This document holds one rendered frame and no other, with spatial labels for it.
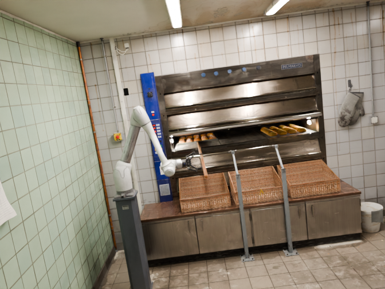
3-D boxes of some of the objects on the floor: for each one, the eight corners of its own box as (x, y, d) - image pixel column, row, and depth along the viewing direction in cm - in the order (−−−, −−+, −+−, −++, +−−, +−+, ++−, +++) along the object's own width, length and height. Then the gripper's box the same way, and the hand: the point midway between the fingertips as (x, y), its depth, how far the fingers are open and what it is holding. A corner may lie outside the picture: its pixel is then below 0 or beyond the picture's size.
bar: (183, 255, 384) (168, 158, 365) (290, 241, 382) (281, 143, 363) (182, 269, 353) (166, 164, 334) (299, 254, 351) (290, 148, 332)
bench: (152, 246, 418) (145, 203, 408) (341, 222, 414) (338, 178, 405) (146, 270, 362) (138, 221, 353) (364, 242, 359) (361, 191, 349)
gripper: (180, 150, 324) (201, 147, 324) (183, 174, 328) (204, 171, 328) (180, 151, 316) (201, 148, 316) (183, 176, 320) (205, 173, 320)
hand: (202, 160), depth 322 cm, fingers open, 13 cm apart
